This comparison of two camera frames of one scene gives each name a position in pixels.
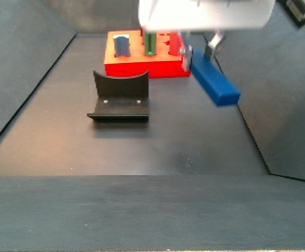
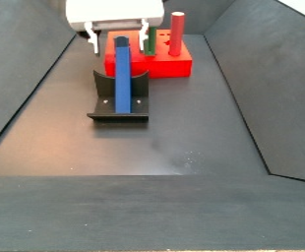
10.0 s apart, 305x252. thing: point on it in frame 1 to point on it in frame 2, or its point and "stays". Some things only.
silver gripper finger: [216, 38] to [143, 35]
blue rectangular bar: [217, 87] to [122, 82]
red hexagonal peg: [176, 43] stays
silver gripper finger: [186, 48] to [93, 35]
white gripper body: [205, 15] to [114, 15]
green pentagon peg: [150, 42] stays
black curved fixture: [122, 98] stays
